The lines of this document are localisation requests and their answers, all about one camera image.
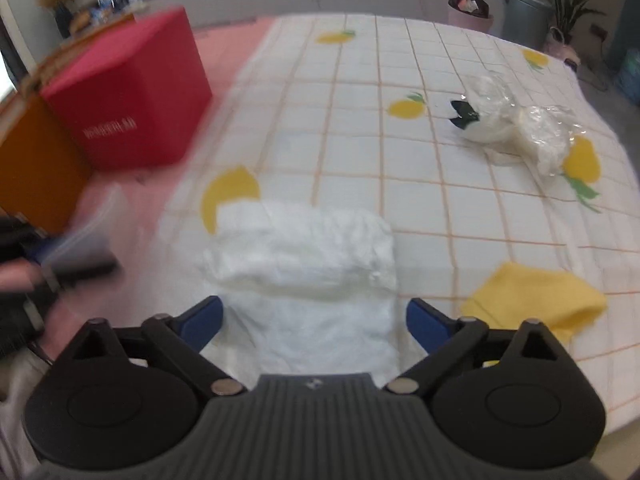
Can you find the clear plastic wrapped bundle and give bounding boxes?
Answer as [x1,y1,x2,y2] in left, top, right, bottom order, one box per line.
[449,74,586,178]

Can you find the grey trash can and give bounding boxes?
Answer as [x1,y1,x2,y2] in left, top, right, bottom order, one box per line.
[501,0,554,51]

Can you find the yellow cloth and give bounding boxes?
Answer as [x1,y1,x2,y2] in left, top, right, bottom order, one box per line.
[460,262,606,344]

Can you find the white folded towel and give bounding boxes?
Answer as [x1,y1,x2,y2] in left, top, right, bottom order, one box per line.
[198,200,400,387]

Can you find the pink space heater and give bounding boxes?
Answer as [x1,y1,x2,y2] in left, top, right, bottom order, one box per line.
[544,26,580,72]

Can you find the dried flowers dark vase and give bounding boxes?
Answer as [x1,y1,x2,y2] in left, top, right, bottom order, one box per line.
[36,0,74,39]

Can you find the checked lemon tablecloth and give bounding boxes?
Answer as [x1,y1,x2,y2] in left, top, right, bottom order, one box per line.
[160,14,639,430]

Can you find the pink table mat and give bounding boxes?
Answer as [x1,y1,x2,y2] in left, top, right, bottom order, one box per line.
[39,18,280,359]

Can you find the tall leafy floor plant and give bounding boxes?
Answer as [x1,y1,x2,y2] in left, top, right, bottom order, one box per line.
[534,0,616,47]

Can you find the blue water bottle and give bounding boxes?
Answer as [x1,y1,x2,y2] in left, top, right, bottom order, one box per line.
[615,49,640,105]

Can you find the pink waste bin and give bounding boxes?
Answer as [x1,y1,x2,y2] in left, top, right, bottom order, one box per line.
[447,0,494,34]

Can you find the red Wonderlab box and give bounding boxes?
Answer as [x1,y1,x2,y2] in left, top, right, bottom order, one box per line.
[41,8,213,171]

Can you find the orange cardboard box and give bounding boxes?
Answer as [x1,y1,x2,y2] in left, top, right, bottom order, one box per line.
[0,12,139,236]

